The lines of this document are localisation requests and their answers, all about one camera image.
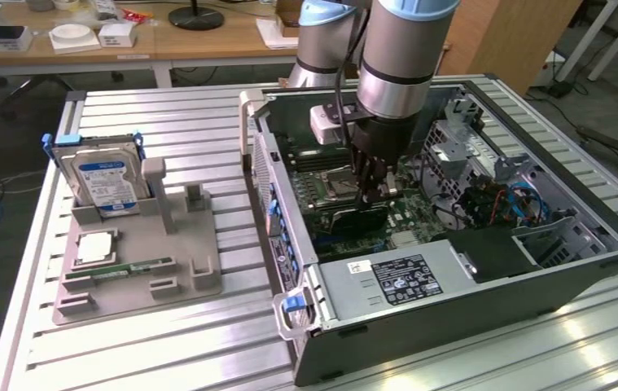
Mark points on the black round lamp base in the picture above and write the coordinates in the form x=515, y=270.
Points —
x=195, y=18

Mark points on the blue case latch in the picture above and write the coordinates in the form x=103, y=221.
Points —
x=293, y=304

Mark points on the white paper stack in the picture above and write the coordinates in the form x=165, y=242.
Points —
x=276, y=34

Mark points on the white box with dark lid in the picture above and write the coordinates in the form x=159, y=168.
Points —
x=5, y=40

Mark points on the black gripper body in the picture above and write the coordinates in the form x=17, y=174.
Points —
x=385, y=136

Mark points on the black installed RAM stick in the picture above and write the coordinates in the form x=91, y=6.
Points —
x=336, y=208

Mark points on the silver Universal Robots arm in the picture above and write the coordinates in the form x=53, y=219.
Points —
x=401, y=49

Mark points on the wooden desk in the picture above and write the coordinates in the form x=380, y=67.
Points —
x=206, y=40

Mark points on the black plastic air shroud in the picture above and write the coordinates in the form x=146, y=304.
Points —
x=493, y=252

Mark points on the hard disk in blue caddy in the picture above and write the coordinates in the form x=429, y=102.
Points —
x=102, y=183

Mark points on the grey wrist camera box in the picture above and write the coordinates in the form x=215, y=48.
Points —
x=328, y=126

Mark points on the CPU socket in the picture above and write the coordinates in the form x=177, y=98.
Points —
x=338, y=183

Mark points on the grey cup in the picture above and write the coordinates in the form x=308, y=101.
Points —
x=39, y=5

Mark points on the grey printed parts rack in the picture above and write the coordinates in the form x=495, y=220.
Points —
x=141, y=242

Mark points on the graphics card with metal bracket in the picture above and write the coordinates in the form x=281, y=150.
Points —
x=360, y=224

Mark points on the green motherboard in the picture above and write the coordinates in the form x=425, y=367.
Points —
x=417, y=212

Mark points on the wooden cabinet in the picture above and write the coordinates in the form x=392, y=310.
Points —
x=504, y=40

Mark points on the open black PC case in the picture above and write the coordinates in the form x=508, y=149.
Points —
x=450, y=326

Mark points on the black power connector bundle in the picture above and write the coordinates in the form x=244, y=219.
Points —
x=480, y=203

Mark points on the green RAM stick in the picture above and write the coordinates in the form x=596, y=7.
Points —
x=118, y=269

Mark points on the perforated metal drive cage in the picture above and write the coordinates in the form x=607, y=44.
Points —
x=450, y=171

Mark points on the black power adapter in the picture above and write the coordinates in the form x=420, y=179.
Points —
x=560, y=89

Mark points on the brown cardboard box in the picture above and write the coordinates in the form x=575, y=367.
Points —
x=288, y=16

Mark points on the grey power supply unit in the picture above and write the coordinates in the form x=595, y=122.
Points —
x=396, y=277

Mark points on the grey metal disk bay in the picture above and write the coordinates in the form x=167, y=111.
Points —
x=564, y=240

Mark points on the silver CPU chip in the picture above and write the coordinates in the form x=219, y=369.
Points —
x=94, y=248

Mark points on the red packet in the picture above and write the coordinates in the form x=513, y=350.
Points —
x=138, y=17

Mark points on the white round holder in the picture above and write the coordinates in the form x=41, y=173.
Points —
x=73, y=38

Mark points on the small white labelled box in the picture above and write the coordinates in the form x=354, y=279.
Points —
x=118, y=36

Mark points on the white table frame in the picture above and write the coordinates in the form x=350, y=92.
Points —
x=576, y=57

